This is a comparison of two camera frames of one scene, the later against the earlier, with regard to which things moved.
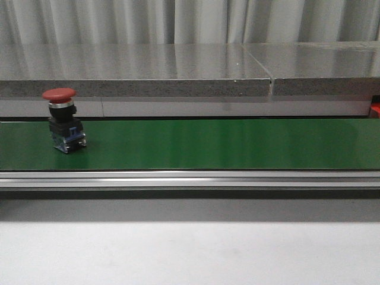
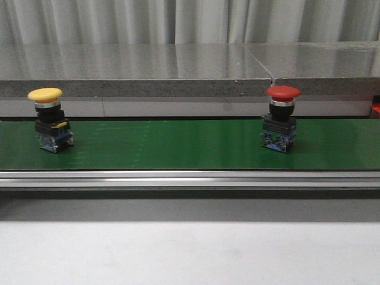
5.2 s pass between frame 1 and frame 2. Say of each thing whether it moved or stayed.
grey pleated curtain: stayed
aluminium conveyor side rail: stayed
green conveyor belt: stayed
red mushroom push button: moved
